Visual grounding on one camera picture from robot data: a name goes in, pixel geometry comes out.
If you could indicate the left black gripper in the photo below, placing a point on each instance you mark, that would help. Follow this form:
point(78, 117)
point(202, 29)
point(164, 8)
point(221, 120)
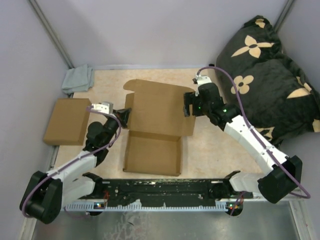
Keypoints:
point(123, 114)

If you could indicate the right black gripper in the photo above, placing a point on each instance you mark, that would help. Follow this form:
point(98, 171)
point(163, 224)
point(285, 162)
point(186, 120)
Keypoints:
point(190, 98)

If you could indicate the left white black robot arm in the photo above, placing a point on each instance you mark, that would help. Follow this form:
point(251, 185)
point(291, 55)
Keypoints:
point(70, 175)

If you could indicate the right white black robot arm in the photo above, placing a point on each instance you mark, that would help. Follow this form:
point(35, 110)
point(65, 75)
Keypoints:
point(280, 175)

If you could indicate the folded brown cardboard box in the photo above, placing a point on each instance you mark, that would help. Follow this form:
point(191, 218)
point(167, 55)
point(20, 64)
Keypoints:
point(68, 122)

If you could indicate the grey folded cloth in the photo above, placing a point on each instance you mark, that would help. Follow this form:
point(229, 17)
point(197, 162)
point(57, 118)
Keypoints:
point(79, 79)

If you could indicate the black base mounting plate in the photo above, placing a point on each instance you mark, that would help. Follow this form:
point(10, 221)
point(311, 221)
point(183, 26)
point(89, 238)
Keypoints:
point(163, 195)

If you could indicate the black floral plush pillow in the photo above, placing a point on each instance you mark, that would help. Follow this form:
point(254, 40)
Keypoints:
point(275, 93)

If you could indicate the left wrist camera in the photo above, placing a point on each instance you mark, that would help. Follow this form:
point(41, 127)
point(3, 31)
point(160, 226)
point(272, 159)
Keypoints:
point(104, 108)

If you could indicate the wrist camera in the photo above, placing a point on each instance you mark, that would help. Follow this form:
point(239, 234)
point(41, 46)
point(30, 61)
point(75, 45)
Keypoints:
point(104, 108)
point(200, 80)

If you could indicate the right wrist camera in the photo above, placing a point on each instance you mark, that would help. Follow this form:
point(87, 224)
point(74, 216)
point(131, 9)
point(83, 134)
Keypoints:
point(200, 80)

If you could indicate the left aluminium corner post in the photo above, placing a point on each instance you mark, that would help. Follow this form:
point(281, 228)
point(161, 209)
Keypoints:
point(53, 36)

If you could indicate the aluminium corner post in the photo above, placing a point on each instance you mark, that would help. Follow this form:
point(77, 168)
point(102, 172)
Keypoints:
point(53, 36)
point(283, 15)

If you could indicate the aluminium frame rail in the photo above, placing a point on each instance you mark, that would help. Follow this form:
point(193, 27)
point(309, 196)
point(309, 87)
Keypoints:
point(259, 220)

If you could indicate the right aluminium corner post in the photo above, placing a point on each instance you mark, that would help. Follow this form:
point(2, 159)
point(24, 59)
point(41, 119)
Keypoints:
point(283, 15)

